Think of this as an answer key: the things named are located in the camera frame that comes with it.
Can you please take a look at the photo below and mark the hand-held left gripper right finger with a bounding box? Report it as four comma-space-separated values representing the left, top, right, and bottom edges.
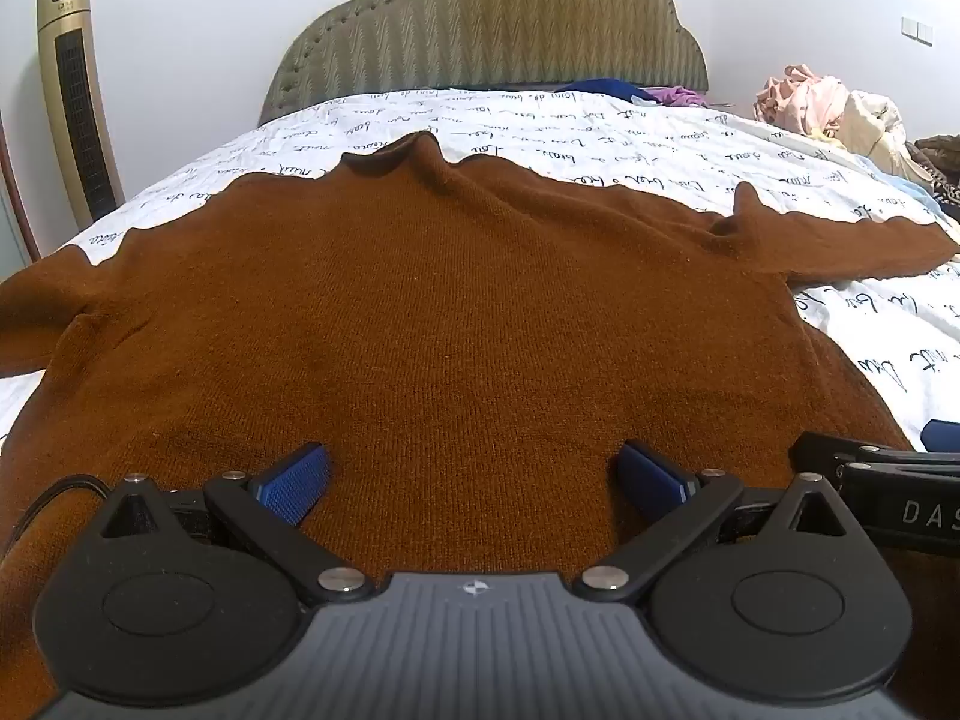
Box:
574, 441, 852, 605

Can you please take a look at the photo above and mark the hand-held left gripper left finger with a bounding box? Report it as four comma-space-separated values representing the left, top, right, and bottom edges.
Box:
97, 441, 372, 605

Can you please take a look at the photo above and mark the brown knit sweater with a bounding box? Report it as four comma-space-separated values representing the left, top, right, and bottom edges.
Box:
0, 131, 960, 720

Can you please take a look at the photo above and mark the light blue cloth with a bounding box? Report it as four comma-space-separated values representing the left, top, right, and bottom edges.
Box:
870, 165, 950, 215

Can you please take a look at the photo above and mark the dark patterned cloth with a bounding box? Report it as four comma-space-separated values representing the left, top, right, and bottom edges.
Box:
911, 133, 960, 224

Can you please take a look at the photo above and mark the cream cloth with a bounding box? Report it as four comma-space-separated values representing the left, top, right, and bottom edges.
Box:
832, 90, 920, 177

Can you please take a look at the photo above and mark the white script-printed blanket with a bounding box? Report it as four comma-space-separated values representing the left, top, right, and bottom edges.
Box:
0, 86, 960, 458

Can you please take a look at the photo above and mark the pink cloth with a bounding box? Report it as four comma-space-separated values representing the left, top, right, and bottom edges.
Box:
754, 64, 852, 140

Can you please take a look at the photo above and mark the purple cloth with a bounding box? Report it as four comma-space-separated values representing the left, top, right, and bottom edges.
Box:
643, 85, 710, 110

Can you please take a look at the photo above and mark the dark blue cloth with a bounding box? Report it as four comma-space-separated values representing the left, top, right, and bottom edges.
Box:
559, 77, 638, 100

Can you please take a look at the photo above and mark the gold tower air conditioner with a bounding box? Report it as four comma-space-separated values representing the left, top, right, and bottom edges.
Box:
36, 0, 127, 233

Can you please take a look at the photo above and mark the olive padded headboard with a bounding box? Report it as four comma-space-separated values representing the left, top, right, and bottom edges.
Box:
259, 0, 710, 127

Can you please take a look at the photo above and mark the black cable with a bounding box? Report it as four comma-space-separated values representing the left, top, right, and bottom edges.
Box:
4, 474, 112, 552

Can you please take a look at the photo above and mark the wooden door frame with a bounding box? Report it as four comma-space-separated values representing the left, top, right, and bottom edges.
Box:
0, 111, 42, 265

